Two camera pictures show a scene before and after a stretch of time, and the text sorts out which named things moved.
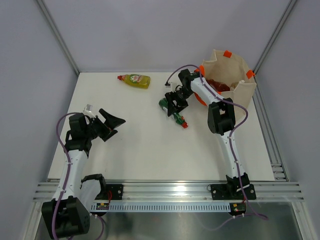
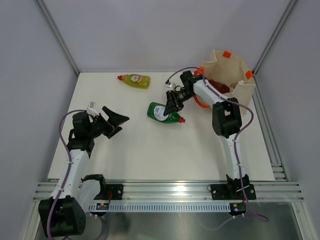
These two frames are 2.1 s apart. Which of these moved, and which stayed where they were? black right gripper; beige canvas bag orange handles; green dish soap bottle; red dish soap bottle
Moved: green dish soap bottle
Stayed: black right gripper; beige canvas bag orange handles; red dish soap bottle
